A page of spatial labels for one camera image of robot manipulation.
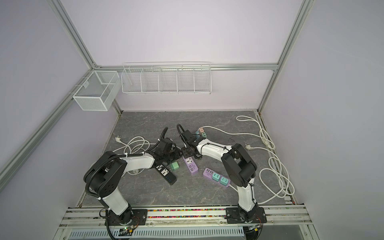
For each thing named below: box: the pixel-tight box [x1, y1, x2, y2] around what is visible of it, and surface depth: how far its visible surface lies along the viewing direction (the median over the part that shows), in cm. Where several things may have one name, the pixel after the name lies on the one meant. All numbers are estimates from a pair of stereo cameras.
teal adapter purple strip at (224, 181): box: [219, 176, 229, 186], surface depth 80 cm
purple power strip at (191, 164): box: [182, 156, 199, 174], surface depth 91 cm
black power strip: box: [155, 164, 177, 185], surface depth 87 cm
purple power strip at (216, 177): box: [203, 167, 231, 188], surface depth 82 cm
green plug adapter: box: [170, 161, 179, 171], surface depth 91 cm
